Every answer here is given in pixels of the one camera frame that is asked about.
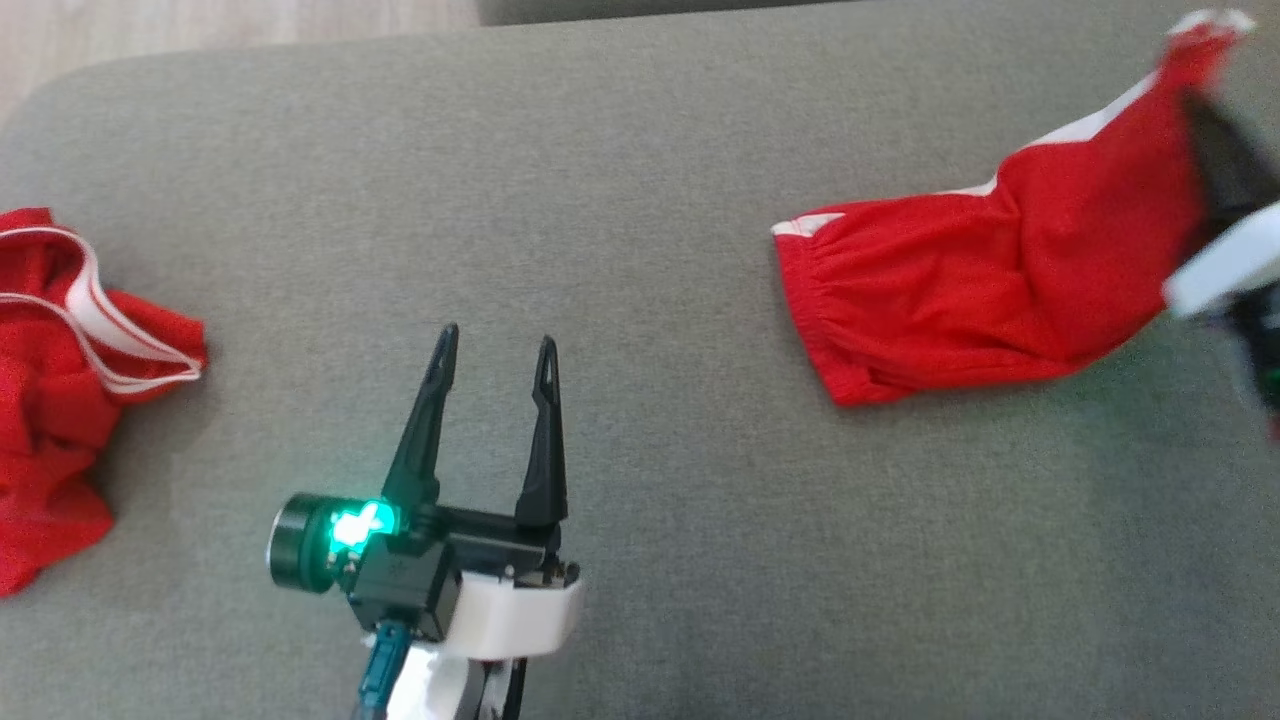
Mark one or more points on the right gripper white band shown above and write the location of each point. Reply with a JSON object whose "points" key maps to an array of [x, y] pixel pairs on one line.
{"points": [[1235, 265]]}

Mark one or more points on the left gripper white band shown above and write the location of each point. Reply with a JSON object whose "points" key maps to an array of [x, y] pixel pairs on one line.
{"points": [[520, 610]]}

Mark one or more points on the red shorts white side stripe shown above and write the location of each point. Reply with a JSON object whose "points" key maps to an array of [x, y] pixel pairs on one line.
{"points": [[1000, 280]]}

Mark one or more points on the red sleeveless jersey white trim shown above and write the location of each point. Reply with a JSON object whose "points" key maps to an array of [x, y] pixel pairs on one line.
{"points": [[50, 400]]}

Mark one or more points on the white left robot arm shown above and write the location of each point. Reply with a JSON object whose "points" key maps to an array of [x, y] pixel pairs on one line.
{"points": [[440, 690]]}

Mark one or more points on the large grey sofa seat cushion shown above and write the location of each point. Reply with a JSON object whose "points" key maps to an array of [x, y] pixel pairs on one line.
{"points": [[640, 200]]}

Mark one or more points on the small grey sofa seat cushion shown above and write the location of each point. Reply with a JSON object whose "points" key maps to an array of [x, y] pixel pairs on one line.
{"points": [[650, 8]]}

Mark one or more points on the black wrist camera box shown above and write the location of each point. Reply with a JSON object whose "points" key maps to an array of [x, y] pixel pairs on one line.
{"points": [[405, 590]]}

